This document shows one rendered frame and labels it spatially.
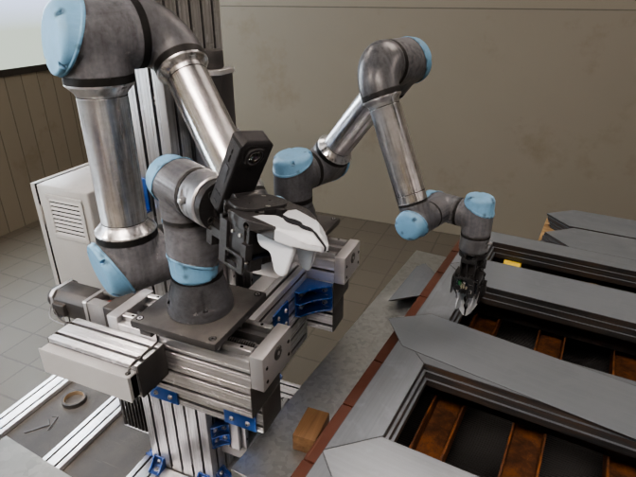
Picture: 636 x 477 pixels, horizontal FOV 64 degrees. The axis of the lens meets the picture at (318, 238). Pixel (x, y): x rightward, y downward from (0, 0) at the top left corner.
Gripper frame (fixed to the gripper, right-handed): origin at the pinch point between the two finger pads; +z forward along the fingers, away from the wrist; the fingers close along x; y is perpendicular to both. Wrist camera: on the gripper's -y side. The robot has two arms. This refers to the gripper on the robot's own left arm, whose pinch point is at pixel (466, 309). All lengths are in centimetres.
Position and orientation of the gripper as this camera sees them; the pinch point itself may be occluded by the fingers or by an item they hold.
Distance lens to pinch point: 152.6
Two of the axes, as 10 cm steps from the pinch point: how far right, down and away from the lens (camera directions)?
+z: 0.0, 9.0, 4.3
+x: 8.7, 2.1, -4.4
